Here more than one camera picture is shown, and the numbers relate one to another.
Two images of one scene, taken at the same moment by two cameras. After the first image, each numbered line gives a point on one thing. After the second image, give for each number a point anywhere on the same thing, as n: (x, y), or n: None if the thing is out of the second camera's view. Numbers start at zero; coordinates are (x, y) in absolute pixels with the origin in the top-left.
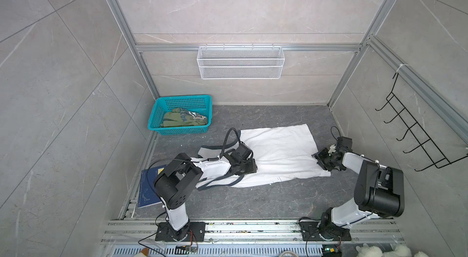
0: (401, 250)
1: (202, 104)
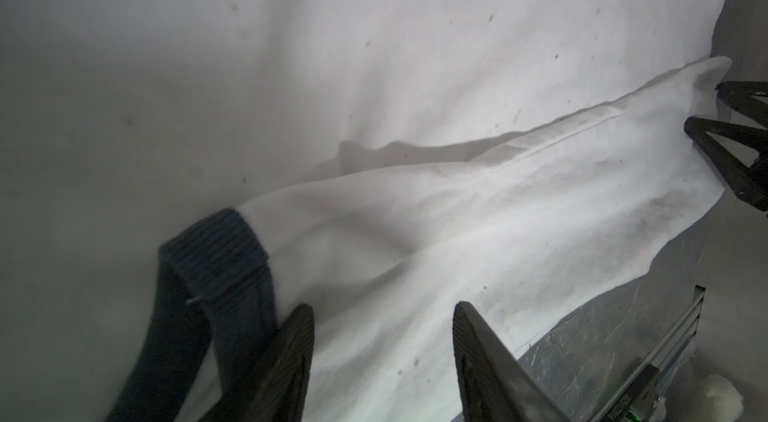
0: (722, 399)
1: None
